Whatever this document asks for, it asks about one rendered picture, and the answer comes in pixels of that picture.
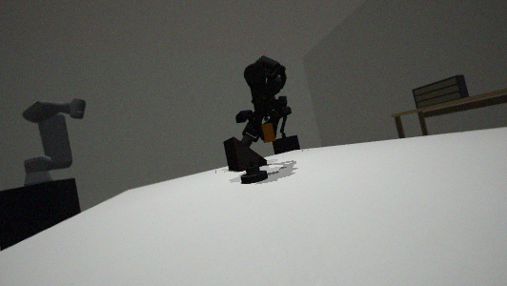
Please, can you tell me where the orange knob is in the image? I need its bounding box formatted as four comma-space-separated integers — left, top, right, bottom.
261, 123, 275, 143

